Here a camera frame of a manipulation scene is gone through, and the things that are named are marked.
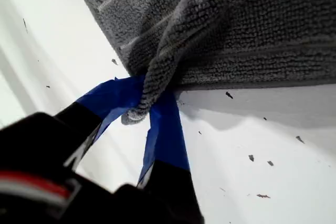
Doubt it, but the gripper's red white wire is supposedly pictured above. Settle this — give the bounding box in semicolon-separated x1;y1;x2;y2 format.
0;170;73;209

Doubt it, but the grey striped towel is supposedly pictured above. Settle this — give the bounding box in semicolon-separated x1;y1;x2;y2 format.
67;0;336;126

